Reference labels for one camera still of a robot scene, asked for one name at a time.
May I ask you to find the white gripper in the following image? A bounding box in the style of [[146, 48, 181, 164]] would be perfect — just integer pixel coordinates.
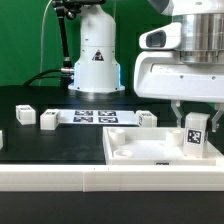
[[134, 51, 224, 132]]

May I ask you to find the white square tabletop part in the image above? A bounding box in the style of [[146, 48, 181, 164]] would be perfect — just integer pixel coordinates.
[[103, 127, 224, 166]]

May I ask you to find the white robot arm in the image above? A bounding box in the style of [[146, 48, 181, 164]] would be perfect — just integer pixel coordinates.
[[69, 0, 224, 128]]

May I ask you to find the white sheet with tags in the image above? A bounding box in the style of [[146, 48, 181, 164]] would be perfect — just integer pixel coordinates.
[[59, 109, 136, 125]]

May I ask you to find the white obstacle fence front bar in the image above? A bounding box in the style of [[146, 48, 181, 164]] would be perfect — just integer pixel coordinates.
[[0, 165, 224, 192]]

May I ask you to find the white block at left edge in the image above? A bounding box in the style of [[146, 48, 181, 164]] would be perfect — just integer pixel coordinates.
[[0, 130, 3, 150]]

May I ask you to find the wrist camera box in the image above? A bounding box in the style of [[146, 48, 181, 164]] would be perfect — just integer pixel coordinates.
[[139, 22, 182, 50]]

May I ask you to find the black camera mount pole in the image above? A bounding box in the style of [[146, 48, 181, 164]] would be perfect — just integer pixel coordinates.
[[52, 0, 106, 86]]

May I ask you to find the black cable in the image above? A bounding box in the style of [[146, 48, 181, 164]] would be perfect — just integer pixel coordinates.
[[22, 68, 75, 88]]

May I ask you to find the white cable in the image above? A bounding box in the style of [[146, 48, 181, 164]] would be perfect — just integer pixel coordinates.
[[39, 0, 54, 86]]

